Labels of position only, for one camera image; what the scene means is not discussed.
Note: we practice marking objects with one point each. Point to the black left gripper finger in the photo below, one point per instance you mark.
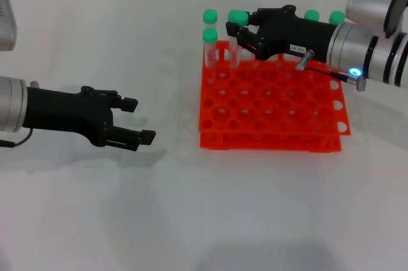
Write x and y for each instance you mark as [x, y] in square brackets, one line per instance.
[146, 137]
[129, 104]

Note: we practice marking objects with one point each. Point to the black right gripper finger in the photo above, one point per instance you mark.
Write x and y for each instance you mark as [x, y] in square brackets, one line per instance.
[255, 19]
[231, 29]

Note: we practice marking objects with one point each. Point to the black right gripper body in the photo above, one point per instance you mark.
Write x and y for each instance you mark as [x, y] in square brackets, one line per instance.
[293, 35]

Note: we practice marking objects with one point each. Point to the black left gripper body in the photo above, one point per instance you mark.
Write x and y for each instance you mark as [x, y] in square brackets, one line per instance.
[63, 111]

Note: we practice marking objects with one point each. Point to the orange test tube rack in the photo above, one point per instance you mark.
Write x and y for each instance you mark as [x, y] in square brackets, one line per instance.
[255, 118]

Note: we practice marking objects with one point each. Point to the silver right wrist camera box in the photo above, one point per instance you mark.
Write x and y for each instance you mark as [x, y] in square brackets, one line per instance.
[369, 0]

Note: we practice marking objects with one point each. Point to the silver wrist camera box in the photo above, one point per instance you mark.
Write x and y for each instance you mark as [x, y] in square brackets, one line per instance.
[6, 22]
[369, 0]

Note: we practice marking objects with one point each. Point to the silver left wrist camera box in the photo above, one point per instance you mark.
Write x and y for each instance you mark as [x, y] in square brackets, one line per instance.
[6, 22]

